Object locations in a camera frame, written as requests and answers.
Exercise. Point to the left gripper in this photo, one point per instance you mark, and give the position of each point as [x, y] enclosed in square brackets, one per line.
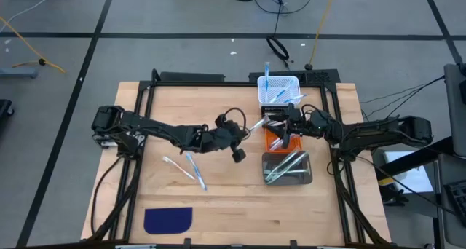
[239, 156]

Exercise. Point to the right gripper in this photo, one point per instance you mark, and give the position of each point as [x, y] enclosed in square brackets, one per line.
[287, 143]

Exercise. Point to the blue toothbrush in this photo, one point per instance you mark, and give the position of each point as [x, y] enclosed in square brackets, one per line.
[196, 170]
[280, 94]
[296, 98]

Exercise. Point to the green toothbrush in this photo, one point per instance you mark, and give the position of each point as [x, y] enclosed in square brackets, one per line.
[291, 167]
[282, 164]
[304, 171]

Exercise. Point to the clear plastic toothbrush packaging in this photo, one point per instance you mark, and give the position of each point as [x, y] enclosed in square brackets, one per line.
[267, 81]

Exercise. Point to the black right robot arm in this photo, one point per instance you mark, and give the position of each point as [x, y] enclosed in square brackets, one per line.
[382, 132]

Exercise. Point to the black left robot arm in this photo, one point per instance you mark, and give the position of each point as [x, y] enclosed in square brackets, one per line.
[153, 127]

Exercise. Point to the orange plastic basket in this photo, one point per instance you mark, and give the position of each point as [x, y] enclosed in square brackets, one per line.
[268, 134]

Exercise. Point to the black plastic basket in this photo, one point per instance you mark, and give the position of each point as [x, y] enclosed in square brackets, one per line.
[267, 112]

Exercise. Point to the white perforated plastic basket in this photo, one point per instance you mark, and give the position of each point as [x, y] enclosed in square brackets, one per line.
[262, 96]

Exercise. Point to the clear grey plastic bin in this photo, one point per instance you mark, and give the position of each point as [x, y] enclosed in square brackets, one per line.
[291, 180]

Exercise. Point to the black perforated box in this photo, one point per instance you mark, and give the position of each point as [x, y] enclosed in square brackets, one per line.
[320, 76]

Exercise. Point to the black floor puck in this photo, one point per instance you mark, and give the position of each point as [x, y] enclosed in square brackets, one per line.
[309, 66]

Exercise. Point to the black flat box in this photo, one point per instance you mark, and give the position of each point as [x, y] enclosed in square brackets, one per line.
[193, 76]

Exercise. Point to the navy blue cloth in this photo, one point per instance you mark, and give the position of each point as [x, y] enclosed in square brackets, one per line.
[167, 221]

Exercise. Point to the black and yellow tool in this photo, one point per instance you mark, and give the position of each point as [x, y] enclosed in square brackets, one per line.
[395, 196]

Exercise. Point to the white floor sheet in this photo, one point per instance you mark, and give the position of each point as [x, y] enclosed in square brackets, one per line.
[415, 180]

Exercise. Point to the black keyboard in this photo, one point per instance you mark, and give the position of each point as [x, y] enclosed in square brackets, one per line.
[458, 201]

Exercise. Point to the grey stand foot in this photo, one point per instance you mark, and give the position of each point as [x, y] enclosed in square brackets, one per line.
[18, 73]

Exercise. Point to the black caster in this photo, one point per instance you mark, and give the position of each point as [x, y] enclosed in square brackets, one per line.
[5, 108]

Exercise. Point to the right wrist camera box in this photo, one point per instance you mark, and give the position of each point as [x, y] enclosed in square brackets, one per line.
[311, 125]

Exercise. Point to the black frame corner clamp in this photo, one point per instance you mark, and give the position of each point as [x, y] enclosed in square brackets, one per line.
[154, 74]
[187, 242]
[293, 243]

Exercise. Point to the silver metal bracket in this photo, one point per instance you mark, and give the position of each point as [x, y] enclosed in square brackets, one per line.
[134, 247]

